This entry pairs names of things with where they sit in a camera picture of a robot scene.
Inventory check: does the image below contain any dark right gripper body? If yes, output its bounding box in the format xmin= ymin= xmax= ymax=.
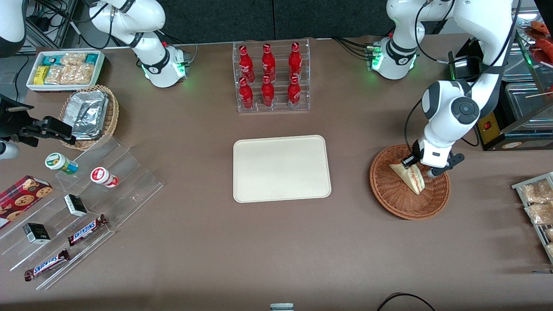
xmin=0 ymin=94 xmax=34 ymax=142

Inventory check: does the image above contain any triangle sandwich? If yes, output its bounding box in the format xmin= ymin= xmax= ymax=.
xmin=389 ymin=162 xmax=426 ymax=195

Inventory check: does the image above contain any round brown wicker basket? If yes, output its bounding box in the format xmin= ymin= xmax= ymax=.
xmin=369 ymin=143 xmax=451 ymax=221

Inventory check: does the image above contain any light wicker basket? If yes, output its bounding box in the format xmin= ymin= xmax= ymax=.
xmin=58 ymin=85 xmax=119 ymax=151

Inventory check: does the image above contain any grey metal snack tray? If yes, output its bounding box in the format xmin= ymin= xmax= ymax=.
xmin=512 ymin=172 xmax=553 ymax=264

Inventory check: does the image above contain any cream plastic tray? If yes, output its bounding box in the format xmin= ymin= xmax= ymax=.
xmin=233 ymin=135 xmax=332 ymax=203

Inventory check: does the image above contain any green lid yogurt cup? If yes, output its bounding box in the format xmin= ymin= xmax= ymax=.
xmin=45 ymin=152 xmax=79 ymax=175

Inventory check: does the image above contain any silver foil package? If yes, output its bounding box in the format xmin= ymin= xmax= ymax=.
xmin=68 ymin=91 xmax=108 ymax=114
xmin=70 ymin=106 xmax=107 ymax=140

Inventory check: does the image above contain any white rectangular snack bin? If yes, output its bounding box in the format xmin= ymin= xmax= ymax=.
xmin=26 ymin=51 xmax=105 ymax=92

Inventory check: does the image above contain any clear cracker bag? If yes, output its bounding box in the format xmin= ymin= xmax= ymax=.
xmin=66 ymin=64 xmax=95 ymax=85
xmin=60 ymin=53 xmax=87 ymax=67
xmin=44 ymin=65 xmax=70 ymax=85

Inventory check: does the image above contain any red plaid cookie box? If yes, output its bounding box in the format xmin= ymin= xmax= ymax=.
xmin=0 ymin=175 xmax=53 ymax=229

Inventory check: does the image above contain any red lid yogurt cup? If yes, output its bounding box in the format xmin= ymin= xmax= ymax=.
xmin=90 ymin=167 xmax=119 ymax=188

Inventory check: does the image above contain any small black box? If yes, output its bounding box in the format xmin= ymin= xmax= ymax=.
xmin=22 ymin=223 xmax=51 ymax=245
xmin=64 ymin=194 xmax=88 ymax=217

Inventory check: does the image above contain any black food warmer machine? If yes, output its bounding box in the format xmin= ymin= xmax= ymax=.
xmin=448 ymin=6 xmax=553 ymax=152

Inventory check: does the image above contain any clear acrylic step display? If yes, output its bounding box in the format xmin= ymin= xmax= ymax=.
xmin=0 ymin=136 xmax=164 ymax=291

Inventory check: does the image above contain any steel warmer pan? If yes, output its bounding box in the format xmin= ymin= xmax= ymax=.
xmin=501 ymin=41 xmax=538 ymax=83
xmin=505 ymin=82 xmax=553 ymax=127

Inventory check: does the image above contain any snickers chocolate bar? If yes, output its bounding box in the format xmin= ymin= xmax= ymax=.
xmin=24 ymin=249 xmax=70 ymax=282
xmin=67 ymin=214 xmax=108 ymax=247

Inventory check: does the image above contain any red cola bottle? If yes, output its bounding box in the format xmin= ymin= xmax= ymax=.
xmin=261 ymin=76 xmax=275 ymax=108
xmin=239 ymin=45 xmax=255 ymax=83
xmin=261 ymin=43 xmax=276 ymax=83
xmin=289 ymin=42 xmax=302 ymax=81
xmin=287 ymin=75 xmax=301 ymax=108
xmin=239 ymin=77 xmax=254 ymax=109

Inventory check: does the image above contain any clear acrylic bottle rack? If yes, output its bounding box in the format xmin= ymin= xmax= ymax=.
xmin=232 ymin=38 xmax=311 ymax=114

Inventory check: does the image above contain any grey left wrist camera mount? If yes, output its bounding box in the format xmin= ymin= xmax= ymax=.
xmin=427 ymin=153 xmax=465 ymax=178

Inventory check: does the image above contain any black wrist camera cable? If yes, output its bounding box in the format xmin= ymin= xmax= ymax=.
xmin=404 ymin=0 xmax=519 ymax=159

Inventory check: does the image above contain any thin black hanging cable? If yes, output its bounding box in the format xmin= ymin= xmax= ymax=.
xmin=13 ymin=55 xmax=29 ymax=104

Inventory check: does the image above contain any aluminium frame rack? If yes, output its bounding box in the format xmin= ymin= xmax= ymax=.
xmin=26 ymin=0 xmax=80 ymax=49

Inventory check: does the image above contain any black base cable bundle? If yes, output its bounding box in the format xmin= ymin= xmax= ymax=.
xmin=332 ymin=37 xmax=374 ymax=59

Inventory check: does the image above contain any black table edge cable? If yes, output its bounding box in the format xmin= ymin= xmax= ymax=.
xmin=376 ymin=292 xmax=437 ymax=311

